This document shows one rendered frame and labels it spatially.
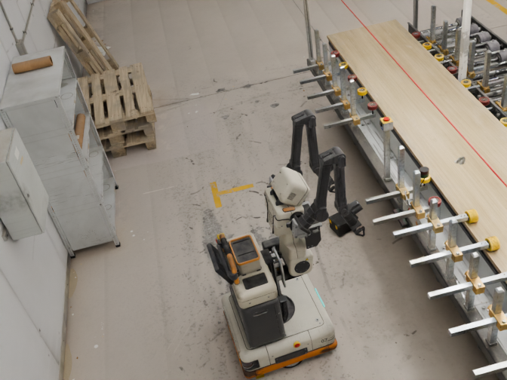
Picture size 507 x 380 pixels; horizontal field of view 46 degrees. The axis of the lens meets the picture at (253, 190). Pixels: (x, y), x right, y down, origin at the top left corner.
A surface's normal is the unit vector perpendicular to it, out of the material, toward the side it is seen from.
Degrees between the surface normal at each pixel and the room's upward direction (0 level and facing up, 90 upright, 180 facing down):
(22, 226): 90
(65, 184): 90
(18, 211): 90
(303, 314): 0
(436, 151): 0
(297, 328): 0
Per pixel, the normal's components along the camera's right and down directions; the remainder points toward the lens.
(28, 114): 0.19, 0.59
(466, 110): -0.15, -0.77
